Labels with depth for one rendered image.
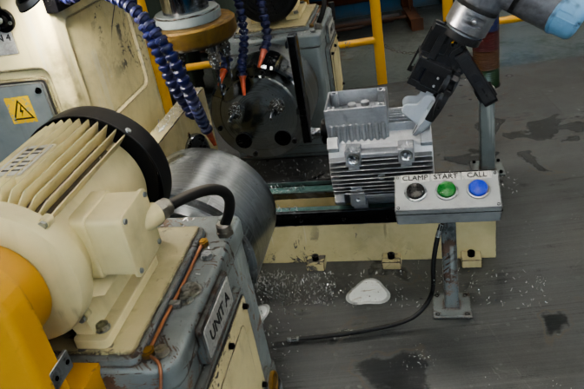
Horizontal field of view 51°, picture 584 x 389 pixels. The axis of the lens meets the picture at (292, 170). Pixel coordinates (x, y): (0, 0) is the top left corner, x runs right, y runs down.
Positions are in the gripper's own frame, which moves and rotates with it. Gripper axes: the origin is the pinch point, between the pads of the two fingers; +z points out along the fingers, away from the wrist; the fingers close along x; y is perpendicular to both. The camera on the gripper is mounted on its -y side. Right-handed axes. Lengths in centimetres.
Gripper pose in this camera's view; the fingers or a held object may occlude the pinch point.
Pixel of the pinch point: (420, 130)
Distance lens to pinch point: 119.2
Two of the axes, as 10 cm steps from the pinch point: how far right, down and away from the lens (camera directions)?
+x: -1.7, 4.8, -8.6
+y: -9.2, -3.9, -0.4
